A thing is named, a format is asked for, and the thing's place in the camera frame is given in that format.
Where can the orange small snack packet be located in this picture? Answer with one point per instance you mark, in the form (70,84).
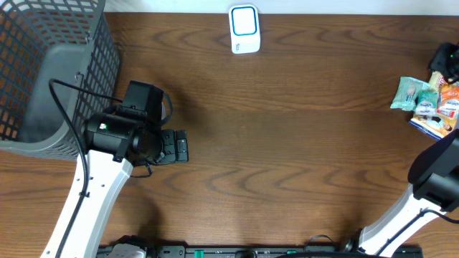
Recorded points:
(448,101)

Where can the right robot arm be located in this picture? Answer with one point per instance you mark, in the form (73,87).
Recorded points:
(432,190)

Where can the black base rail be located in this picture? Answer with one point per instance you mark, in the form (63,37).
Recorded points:
(237,252)

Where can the light green snack packet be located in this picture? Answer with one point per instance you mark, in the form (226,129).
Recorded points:
(407,92)

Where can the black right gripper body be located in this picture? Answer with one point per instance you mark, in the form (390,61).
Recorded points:
(447,56)

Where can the teal small snack packet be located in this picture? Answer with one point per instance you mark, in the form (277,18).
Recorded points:
(427,103)

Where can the large beige snack bag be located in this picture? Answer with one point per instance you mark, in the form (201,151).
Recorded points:
(437,126)

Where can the white barcode scanner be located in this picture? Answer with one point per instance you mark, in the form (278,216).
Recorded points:
(244,29)

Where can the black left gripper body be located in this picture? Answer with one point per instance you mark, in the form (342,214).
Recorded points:
(178,145)

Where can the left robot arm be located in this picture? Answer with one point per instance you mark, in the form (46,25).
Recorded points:
(111,144)

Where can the dark grey mesh plastic basket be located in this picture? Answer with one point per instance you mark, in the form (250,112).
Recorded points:
(67,40)

